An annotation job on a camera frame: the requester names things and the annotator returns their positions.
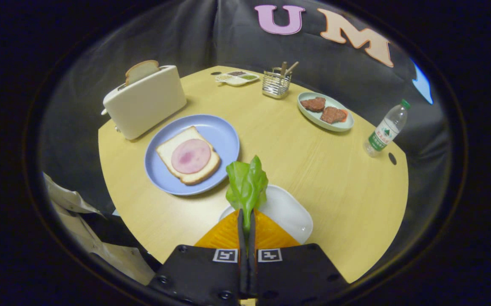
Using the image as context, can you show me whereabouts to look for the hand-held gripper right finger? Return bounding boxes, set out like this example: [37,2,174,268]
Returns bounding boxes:
[249,209,350,306]

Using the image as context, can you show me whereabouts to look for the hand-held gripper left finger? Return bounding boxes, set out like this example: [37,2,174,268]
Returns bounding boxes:
[148,209,250,306]

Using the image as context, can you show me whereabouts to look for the green lettuce leaf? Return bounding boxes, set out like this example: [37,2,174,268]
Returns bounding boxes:
[226,155,269,233]

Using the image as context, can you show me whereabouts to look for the plain bread slice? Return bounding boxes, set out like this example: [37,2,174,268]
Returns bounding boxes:
[125,60,160,86]

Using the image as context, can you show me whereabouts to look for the white rectangular plate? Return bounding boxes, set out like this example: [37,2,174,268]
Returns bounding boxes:
[219,184,314,245]

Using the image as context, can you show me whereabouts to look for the pink ham slice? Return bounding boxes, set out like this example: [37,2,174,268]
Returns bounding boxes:
[171,139,212,174]

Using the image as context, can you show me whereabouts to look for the bread slice under ham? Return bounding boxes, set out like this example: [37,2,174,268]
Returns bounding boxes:
[156,126,221,185]

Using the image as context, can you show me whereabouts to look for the pale crumpled paper sheets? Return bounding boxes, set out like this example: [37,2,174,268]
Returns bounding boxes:
[42,172,157,286]

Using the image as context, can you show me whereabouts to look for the blue plate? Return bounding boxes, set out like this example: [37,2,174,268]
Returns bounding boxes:
[144,114,240,196]

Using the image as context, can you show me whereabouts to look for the pale green plate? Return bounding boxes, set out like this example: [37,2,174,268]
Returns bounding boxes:
[297,92,355,132]

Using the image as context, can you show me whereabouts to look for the clear plastic water bottle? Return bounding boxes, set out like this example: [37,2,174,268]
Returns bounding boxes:
[364,99,411,158]

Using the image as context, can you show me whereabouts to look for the white toaster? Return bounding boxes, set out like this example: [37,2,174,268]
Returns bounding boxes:
[101,65,187,141]

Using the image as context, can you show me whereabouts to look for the white divided condiment dish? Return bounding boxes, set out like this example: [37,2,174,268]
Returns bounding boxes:
[216,71,260,87]

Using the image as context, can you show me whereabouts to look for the black backdrop cloth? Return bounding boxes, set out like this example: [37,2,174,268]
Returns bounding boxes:
[37,0,450,264]

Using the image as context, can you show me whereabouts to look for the wire utensil holder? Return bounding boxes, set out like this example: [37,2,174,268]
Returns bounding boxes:
[262,69,291,99]

